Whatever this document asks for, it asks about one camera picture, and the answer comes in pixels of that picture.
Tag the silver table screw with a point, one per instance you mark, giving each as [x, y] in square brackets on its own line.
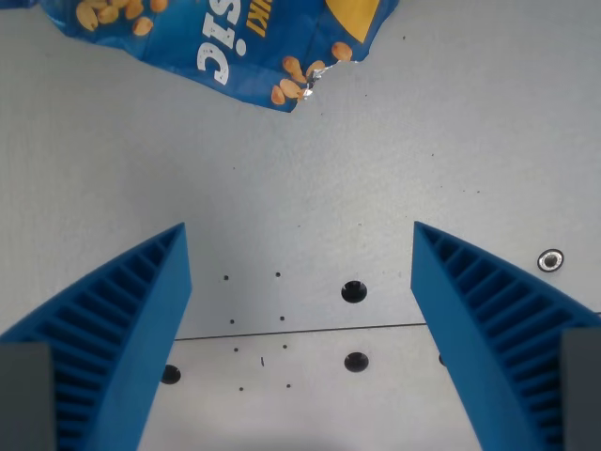
[550, 259]

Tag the blue peanut snack bag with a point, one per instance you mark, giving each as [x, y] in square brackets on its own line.
[225, 37]

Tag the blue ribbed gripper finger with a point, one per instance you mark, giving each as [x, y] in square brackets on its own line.
[122, 329]
[474, 329]

